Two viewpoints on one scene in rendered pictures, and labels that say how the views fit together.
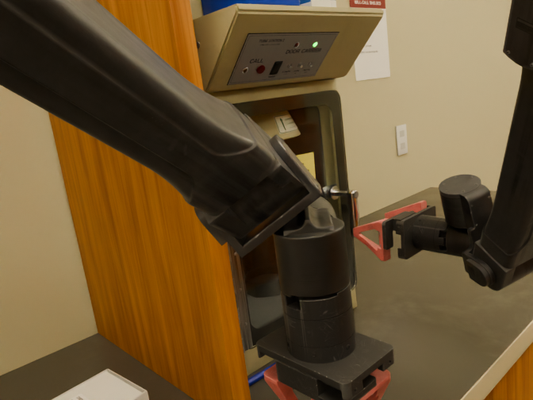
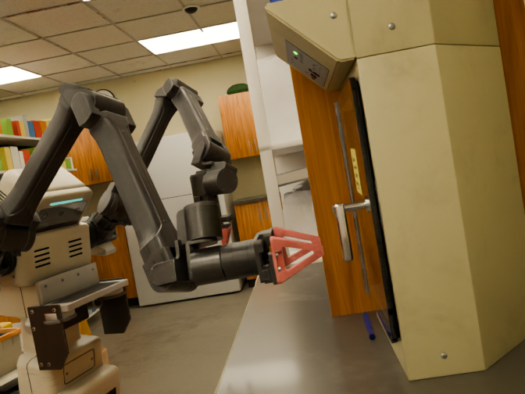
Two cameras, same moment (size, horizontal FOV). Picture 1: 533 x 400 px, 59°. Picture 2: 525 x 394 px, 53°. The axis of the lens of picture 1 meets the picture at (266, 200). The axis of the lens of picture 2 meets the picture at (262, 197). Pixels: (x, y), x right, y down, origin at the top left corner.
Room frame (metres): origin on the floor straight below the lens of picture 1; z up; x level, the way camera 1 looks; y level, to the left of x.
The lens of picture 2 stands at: (1.34, -0.81, 1.28)
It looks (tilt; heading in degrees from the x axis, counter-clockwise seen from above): 3 degrees down; 136
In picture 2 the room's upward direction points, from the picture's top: 10 degrees counter-clockwise
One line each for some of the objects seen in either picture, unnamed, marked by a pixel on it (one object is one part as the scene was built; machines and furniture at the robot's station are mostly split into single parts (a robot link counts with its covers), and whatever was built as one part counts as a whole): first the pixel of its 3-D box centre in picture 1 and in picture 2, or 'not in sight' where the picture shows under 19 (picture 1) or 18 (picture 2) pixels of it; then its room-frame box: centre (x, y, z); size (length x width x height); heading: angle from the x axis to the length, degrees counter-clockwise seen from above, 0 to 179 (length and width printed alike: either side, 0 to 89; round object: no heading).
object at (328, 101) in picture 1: (293, 212); (362, 204); (0.80, -0.05, 1.19); 0.30 x 0.01 x 0.40; 131
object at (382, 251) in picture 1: (381, 233); (292, 247); (0.75, -0.18, 1.15); 0.09 x 0.07 x 0.07; 41
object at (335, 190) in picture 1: (347, 211); (353, 228); (0.85, -0.15, 1.17); 0.05 x 0.03 x 0.10; 41
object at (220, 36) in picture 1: (297, 48); (308, 54); (0.77, -0.08, 1.46); 0.32 x 0.12 x 0.10; 131
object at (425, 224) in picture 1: (431, 233); (247, 258); (0.72, -0.26, 1.15); 0.10 x 0.07 x 0.07; 131
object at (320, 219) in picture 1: (311, 252); (205, 184); (0.36, -0.03, 1.27); 0.07 x 0.06 x 0.07; 175
